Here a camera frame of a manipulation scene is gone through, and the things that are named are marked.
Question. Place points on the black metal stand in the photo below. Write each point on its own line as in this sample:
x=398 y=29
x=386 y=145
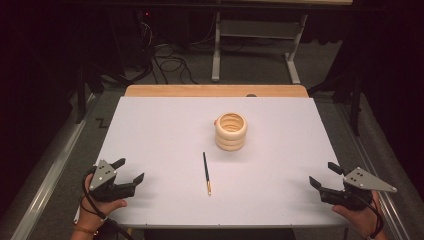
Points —
x=356 y=100
x=81 y=96

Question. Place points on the white metal desk frame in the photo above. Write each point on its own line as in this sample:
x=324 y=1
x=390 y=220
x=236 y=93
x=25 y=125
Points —
x=216 y=50

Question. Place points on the aluminium floor rail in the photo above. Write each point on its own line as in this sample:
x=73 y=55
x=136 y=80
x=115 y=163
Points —
x=50 y=181
x=386 y=203

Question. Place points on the wooden ringed pen holder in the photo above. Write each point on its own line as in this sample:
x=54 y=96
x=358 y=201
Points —
x=230 y=141

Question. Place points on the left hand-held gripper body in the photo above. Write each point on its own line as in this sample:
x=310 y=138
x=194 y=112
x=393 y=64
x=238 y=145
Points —
x=106 y=191

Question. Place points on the black wrist band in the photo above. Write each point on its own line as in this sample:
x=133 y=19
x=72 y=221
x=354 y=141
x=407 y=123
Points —
x=86 y=210

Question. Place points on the wooden table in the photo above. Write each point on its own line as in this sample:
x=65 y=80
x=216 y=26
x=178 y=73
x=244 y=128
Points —
x=200 y=90

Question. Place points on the person's left hand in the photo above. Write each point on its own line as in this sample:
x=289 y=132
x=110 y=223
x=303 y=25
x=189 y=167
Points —
x=91 y=213

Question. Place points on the person's right hand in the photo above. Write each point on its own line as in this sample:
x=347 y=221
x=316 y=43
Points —
x=363 y=220

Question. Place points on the black pencil with gold end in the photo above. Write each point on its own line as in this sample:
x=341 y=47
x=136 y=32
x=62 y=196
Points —
x=206 y=170

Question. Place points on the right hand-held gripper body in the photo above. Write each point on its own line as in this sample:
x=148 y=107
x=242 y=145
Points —
x=361 y=181

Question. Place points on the white table board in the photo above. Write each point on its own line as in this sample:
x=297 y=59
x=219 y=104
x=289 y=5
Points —
x=166 y=140

